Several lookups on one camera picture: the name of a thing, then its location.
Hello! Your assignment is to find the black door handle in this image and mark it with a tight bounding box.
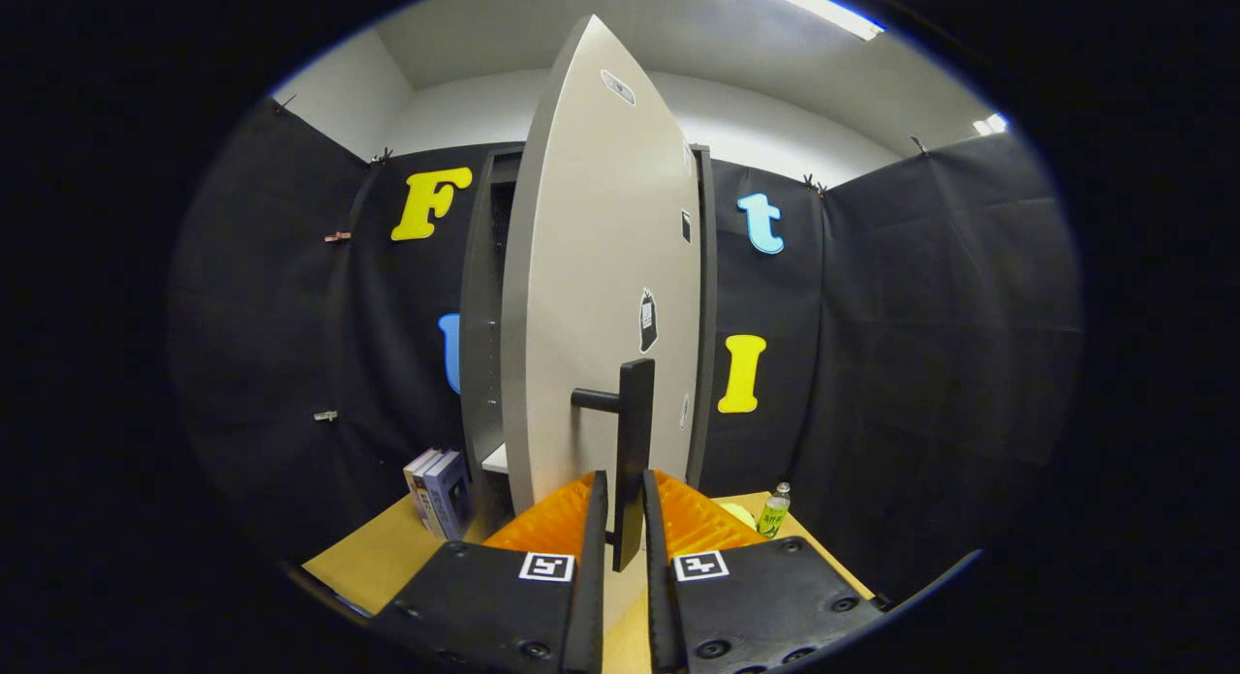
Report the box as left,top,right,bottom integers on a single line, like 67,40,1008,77
572,358,656,572

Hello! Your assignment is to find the green labelled bottle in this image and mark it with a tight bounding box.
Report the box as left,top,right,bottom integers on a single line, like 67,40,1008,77
758,482,791,539

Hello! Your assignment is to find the grey shoe cabinet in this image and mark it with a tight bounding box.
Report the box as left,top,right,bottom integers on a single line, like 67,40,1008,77
460,143,718,535

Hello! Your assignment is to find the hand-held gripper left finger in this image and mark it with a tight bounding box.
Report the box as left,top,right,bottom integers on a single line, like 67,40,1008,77
373,471,609,674

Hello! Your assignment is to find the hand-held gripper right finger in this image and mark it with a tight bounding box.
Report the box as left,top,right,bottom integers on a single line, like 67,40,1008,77
641,469,887,674

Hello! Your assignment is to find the black backdrop cloth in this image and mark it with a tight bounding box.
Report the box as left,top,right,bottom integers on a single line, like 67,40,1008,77
170,98,1084,597

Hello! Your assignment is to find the long ceiling light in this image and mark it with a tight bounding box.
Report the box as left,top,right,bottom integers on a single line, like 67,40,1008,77
722,0,884,41

